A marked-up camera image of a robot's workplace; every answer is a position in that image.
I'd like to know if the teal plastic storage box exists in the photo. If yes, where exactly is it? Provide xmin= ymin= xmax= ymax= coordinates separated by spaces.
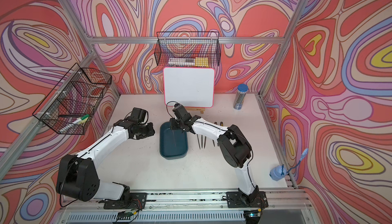
xmin=159 ymin=121 xmax=188 ymax=160

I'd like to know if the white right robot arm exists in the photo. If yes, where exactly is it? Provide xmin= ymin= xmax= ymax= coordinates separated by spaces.
xmin=170 ymin=116 xmax=260 ymax=207

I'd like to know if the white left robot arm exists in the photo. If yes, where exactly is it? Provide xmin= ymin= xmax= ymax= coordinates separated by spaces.
xmin=56 ymin=120 xmax=155 ymax=203

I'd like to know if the yellow box in basket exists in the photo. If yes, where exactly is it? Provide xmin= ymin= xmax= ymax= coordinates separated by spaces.
xmin=195 ymin=57 xmax=210 ymax=68

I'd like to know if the wooden easel stand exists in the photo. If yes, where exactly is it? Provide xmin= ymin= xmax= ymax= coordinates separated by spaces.
xmin=186 ymin=107 xmax=205 ymax=114

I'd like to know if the pink framed whiteboard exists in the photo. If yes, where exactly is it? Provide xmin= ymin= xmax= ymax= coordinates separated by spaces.
xmin=163 ymin=67 xmax=215 ymax=108

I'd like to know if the green white marker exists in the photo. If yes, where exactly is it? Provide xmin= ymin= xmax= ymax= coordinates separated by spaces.
xmin=59 ymin=114 xmax=90 ymax=134

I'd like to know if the clear pencil tube blue label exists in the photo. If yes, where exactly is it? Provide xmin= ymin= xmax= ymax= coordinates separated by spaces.
xmin=233 ymin=84 xmax=249 ymax=110

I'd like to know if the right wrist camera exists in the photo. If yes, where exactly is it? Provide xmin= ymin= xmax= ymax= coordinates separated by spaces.
xmin=173 ymin=103 xmax=190 ymax=120

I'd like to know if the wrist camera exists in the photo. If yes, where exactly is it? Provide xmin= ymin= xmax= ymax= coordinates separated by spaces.
xmin=130 ymin=108 xmax=148 ymax=125
xmin=173 ymin=103 xmax=190 ymax=120

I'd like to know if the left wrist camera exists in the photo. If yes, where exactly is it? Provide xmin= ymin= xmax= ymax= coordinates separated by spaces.
xmin=130 ymin=108 xmax=148 ymax=125

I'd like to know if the black wire basket left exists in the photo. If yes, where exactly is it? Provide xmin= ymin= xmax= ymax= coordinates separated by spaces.
xmin=32 ymin=64 xmax=112 ymax=135

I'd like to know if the black wire basket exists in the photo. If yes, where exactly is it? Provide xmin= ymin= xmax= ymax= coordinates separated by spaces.
xmin=154 ymin=31 xmax=221 ymax=68
xmin=32 ymin=64 xmax=112 ymax=135

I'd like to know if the black wire basket back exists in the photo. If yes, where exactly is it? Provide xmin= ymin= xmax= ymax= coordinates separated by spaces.
xmin=154 ymin=31 xmax=221 ymax=68

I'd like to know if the aluminium frame back bar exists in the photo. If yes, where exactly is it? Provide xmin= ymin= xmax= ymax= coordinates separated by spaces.
xmin=87 ymin=36 xmax=285 ymax=45

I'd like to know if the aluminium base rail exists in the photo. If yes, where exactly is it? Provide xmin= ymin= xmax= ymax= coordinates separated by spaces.
xmin=51 ymin=188 xmax=321 ymax=224

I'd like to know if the aluminium frame post left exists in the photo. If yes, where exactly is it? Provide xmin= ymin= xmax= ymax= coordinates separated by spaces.
xmin=45 ymin=0 xmax=120 ymax=97

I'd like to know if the aluminium frame post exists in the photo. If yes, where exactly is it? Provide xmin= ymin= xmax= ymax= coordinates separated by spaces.
xmin=45 ymin=0 xmax=120 ymax=97
xmin=258 ymin=0 xmax=309 ymax=98

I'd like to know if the aluminium frame post right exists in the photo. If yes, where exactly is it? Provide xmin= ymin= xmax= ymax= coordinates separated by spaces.
xmin=258 ymin=0 xmax=309 ymax=98

